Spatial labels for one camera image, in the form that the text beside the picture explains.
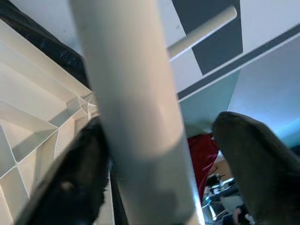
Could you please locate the dark grey wall post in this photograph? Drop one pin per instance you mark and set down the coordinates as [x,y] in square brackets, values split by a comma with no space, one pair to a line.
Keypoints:
[234,67]

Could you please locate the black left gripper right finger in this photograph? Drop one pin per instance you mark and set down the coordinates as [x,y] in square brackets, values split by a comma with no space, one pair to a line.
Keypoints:
[264,178]

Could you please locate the black plastic table sheet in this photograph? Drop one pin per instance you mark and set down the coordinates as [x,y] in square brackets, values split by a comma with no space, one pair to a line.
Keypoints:
[70,61]

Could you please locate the red fabric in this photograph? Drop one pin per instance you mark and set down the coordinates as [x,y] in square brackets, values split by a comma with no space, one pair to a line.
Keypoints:
[201,152]

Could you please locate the white ribbed plastic table top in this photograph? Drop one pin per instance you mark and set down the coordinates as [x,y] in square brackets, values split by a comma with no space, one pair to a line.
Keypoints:
[35,93]

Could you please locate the white tapered plastic table leg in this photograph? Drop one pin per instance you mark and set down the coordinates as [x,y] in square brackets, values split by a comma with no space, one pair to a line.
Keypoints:
[136,93]
[204,29]

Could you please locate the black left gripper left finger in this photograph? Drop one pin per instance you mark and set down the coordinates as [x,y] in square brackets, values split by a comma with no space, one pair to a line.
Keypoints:
[65,187]

